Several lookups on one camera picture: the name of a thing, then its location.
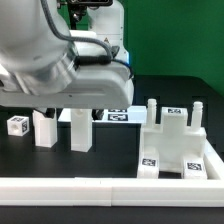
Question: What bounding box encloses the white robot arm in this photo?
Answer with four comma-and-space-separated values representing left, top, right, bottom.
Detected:
0, 0, 134, 118

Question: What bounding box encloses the white chair seat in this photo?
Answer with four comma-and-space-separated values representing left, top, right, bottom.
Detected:
139, 98, 206, 173

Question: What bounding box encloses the white long chair back bar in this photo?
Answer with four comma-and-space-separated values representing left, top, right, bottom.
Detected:
33, 109, 92, 152

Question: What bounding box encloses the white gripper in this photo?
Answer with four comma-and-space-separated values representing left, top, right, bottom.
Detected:
0, 62, 134, 120

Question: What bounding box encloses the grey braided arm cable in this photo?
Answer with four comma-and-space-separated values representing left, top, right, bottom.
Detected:
39, 0, 134, 81

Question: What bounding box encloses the white cube nut front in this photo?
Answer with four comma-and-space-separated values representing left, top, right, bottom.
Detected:
7, 115, 30, 136

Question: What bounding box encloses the white L-shaped fence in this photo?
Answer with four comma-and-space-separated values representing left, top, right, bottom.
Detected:
0, 145, 224, 207

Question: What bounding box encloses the white tag base sheet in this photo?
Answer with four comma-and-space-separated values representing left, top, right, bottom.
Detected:
58, 106, 147, 124

